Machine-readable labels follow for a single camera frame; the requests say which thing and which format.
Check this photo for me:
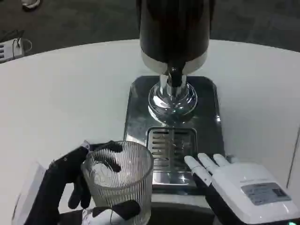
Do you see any robot dark torso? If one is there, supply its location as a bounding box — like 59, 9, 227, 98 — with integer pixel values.
150, 194, 216, 225

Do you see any thin black cable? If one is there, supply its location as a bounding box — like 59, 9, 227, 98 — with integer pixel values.
0, 30, 25, 59

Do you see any slotted steel drip grid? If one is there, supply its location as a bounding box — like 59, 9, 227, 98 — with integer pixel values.
146, 127, 198, 173

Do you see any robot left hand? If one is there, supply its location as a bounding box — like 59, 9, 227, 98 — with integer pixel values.
11, 140, 141, 225

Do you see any black dispenser tap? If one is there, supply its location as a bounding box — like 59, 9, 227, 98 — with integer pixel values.
167, 67, 185, 87

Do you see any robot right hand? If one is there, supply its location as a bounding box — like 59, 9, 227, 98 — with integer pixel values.
184, 152, 300, 225

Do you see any black drink dispenser steel pedestal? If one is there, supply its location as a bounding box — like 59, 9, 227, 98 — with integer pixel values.
135, 0, 216, 124

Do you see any white shoe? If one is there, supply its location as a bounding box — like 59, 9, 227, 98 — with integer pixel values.
22, 0, 41, 10

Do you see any clear ribbed glass cup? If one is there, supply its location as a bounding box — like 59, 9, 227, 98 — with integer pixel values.
81, 140, 155, 225

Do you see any thin white cable loop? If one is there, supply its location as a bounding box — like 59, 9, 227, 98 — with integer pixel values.
22, 38, 32, 56

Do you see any white box device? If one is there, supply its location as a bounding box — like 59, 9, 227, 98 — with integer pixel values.
0, 37, 25, 64

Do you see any steel drip tray base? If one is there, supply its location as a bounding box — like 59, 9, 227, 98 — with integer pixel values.
123, 75, 225, 195

